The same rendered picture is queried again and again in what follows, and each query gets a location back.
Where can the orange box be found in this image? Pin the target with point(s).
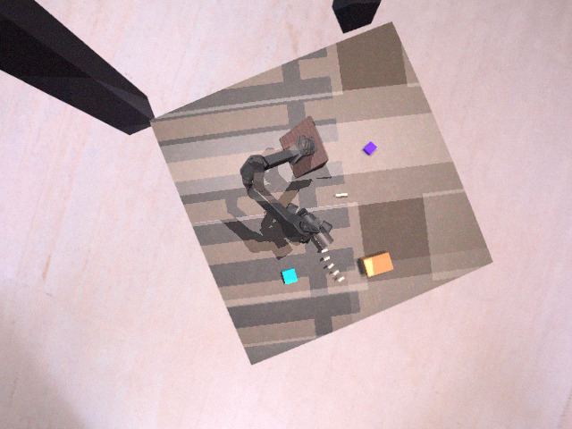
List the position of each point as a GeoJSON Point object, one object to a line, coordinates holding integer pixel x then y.
{"type": "Point", "coordinates": [376, 263]}

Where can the cyan block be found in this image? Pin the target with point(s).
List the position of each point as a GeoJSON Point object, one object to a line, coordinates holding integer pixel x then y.
{"type": "Point", "coordinates": [289, 276]}

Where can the purple block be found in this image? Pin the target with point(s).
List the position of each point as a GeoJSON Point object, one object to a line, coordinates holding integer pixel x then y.
{"type": "Point", "coordinates": [369, 149]}

